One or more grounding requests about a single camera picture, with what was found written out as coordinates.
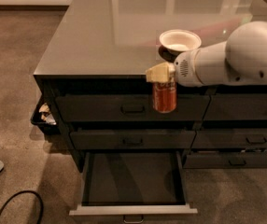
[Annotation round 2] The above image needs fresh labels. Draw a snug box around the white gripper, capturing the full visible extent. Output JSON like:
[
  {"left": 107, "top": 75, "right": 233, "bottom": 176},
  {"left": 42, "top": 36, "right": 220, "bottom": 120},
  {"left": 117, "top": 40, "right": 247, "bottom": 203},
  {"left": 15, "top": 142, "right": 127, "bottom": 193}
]
[{"left": 146, "top": 49, "right": 204, "bottom": 87}]

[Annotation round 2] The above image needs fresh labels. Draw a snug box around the red coke can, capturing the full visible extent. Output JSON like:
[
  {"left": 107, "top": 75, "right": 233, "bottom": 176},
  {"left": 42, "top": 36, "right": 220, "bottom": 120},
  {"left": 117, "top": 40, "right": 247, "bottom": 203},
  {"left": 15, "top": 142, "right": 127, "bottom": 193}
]
[{"left": 152, "top": 81, "right": 176, "bottom": 113}]

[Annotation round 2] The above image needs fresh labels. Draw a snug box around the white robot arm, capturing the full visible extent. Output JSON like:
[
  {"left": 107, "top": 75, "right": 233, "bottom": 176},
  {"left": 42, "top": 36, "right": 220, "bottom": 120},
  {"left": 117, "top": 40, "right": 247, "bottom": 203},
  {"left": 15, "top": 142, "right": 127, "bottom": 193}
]
[{"left": 146, "top": 21, "right": 267, "bottom": 87}]

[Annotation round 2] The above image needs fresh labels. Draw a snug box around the top right drawer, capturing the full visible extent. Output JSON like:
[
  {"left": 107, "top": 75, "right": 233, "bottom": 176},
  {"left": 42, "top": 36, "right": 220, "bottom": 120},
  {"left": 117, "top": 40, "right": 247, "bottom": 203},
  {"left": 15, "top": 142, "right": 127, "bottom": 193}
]
[{"left": 204, "top": 86, "right": 267, "bottom": 121}]

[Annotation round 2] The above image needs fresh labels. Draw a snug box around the dark grey drawer cabinet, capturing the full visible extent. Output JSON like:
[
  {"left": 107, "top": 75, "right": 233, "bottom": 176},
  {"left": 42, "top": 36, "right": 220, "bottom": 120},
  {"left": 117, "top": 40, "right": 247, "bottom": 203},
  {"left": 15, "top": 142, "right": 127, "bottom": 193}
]
[{"left": 34, "top": 0, "right": 267, "bottom": 168}]

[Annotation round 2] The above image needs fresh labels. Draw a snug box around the middle right drawer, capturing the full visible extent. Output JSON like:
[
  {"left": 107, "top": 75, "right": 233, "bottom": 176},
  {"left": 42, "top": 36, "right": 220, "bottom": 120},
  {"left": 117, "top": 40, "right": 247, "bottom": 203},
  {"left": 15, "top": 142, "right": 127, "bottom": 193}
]
[{"left": 192, "top": 129, "right": 267, "bottom": 149}]

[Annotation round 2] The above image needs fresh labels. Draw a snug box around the top left drawer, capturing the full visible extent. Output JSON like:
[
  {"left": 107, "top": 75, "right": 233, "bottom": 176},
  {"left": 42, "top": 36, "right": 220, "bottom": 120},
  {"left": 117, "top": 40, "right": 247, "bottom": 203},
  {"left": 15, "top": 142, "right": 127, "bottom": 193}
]
[{"left": 55, "top": 94, "right": 209, "bottom": 122}]

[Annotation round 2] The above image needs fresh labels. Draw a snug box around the middle left drawer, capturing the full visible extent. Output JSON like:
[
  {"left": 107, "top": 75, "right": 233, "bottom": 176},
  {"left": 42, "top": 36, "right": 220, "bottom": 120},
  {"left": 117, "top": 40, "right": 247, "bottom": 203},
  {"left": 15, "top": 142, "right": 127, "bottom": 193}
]
[{"left": 70, "top": 129, "right": 195, "bottom": 149}]

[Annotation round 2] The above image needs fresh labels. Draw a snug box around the open bottom left drawer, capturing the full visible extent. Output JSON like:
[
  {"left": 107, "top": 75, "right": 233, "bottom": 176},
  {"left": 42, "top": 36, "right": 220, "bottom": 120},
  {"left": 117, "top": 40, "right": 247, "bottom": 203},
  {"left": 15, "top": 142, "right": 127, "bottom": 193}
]
[{"left": 69, "top": 150, "right": 198, "bottom": 224}]

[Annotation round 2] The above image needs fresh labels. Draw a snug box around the white paper bowl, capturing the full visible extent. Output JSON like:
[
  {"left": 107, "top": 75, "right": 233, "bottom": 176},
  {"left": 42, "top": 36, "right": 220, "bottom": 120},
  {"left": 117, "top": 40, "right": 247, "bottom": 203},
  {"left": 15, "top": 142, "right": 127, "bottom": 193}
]
[{"left": 159, "top": 29, "right": 202, "bottom": 55}]

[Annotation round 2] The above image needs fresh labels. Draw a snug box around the black bin with trash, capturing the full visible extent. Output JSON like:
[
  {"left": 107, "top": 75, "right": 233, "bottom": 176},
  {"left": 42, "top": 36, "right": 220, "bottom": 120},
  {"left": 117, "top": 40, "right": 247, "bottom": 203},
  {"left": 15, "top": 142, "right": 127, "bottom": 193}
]
[{"left": 30, "top": 97, "right": 60, "bottom": 135}]

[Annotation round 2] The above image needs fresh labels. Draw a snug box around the black cable on floor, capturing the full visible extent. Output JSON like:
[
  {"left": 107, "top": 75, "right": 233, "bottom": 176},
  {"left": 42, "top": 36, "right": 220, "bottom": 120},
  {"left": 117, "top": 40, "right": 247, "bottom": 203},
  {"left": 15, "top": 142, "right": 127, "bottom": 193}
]
[{"left": 0, "top": 189, "right": 45, "bottom": 224}]

